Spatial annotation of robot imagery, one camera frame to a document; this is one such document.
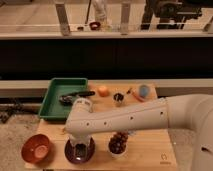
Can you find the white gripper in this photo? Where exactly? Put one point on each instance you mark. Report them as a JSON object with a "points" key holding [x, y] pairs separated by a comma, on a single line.
{"points": [[79, 139]]}

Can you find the dark eraser block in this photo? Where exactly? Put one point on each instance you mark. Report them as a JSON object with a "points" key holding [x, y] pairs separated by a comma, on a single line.
{"points": [[80, 150]]}

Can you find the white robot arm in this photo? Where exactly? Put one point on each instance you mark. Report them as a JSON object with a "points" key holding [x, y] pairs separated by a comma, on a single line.
{"points": [[193, 112]]}

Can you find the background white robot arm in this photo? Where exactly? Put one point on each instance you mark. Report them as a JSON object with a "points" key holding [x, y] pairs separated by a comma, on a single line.
{"points": [[100, 7]]}

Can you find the orange-brown bowl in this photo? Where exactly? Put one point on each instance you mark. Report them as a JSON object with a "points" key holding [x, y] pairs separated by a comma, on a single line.
{"points": [[36, 148]]}

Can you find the background dark red bowl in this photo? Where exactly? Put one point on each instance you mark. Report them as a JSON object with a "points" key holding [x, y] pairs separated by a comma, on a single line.
{"points": [[95, 26]]}

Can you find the green plastic tray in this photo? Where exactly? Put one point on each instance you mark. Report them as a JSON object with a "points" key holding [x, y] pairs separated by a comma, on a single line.
{"points": [[52, 109]]}

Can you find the orange fruit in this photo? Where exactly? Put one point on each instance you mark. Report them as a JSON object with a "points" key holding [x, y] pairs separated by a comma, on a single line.
{"points": [[103, 91]]}

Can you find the small cup with dark contents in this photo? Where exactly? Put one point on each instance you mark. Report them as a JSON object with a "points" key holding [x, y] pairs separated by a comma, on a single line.
{"points": [[118, 99]]}

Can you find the blue cup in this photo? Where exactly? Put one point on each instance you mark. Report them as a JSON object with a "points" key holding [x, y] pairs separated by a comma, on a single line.
{"points": [[144, 90]]}

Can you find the black machine in background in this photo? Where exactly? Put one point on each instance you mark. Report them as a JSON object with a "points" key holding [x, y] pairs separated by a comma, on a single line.
{"points": [[173, 14]]}

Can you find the black handled ladle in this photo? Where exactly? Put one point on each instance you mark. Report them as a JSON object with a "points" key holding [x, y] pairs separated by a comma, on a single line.
{"points": [[69, 98]]}

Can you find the left metal post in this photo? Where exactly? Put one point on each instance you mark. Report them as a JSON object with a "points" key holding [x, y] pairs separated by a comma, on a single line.
{"points": [[63, 20]]}

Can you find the metal post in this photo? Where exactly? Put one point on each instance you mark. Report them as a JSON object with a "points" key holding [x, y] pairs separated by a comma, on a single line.
{"points": [[125, 13], [63, 20]]}

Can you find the right metal post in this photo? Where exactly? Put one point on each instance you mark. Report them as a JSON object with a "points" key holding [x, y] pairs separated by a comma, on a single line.
{"points": [[125, 13]]}

